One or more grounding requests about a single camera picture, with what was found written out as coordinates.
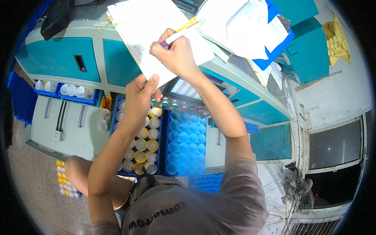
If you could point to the person's right hand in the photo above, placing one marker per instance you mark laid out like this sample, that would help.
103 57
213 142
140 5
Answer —
176 55

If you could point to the person's left hand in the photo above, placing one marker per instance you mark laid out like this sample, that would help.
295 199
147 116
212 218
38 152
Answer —
136 98

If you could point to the person's right fingers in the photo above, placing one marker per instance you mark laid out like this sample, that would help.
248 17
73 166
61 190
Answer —
166 36

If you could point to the white purple pen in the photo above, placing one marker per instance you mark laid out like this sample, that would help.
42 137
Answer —
180 33

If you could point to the white paper sheet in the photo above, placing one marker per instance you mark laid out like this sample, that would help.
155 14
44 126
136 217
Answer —
141 26

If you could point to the yellow pen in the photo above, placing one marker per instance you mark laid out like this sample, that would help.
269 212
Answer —
186 24

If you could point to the grey calculator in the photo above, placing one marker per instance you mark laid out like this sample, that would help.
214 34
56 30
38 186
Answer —
185 7

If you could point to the machine touchscreen panel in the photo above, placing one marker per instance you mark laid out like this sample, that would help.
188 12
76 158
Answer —
185 88

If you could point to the blue clipboard with papers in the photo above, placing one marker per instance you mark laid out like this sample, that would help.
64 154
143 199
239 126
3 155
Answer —
252 29

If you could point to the orange plastic container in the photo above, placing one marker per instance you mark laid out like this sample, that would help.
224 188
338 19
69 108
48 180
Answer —
105 102

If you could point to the white plastic cup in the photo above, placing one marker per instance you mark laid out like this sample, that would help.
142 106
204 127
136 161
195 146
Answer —
105 114
102 125

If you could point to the blue tray of filled cups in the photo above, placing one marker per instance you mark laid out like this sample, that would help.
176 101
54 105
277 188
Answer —
147 138

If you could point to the wide blue tray white cups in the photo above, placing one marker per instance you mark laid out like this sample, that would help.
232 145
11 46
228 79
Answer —
78 92

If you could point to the loose paper sheets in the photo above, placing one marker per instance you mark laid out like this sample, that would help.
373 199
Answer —
264 73

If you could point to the blue tray of empty cups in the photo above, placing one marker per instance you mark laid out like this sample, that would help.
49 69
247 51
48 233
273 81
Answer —
185 141

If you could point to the teal grey machine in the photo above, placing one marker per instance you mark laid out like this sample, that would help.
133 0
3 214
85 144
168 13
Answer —
58 58

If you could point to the black bag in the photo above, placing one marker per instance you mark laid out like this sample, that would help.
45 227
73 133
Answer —
55 17

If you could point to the small blue tray white cups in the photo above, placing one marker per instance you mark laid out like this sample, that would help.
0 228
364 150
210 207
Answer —
47 86

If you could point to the teal metal cabinet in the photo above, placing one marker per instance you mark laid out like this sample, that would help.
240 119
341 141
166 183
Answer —
308 55

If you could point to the empty blue crate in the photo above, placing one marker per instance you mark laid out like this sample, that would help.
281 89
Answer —
205 182

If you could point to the stack of blue crates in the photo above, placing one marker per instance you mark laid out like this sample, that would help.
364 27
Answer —
22 97

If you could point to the person's legs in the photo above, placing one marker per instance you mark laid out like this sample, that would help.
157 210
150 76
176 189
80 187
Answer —
79 173

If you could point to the person's body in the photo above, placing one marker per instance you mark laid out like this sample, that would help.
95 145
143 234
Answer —
188 205

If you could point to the yellow paper notice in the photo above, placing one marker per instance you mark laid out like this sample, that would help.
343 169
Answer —
337 41

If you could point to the tray of yellow white cups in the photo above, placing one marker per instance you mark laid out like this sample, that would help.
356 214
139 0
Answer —
66 185

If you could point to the white vent grille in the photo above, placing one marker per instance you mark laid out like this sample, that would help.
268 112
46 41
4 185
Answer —
314 227

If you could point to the dusty wall fan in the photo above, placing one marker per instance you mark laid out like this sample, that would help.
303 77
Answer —
299 191

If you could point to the window with white frame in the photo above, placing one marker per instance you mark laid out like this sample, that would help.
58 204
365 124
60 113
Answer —
335 158

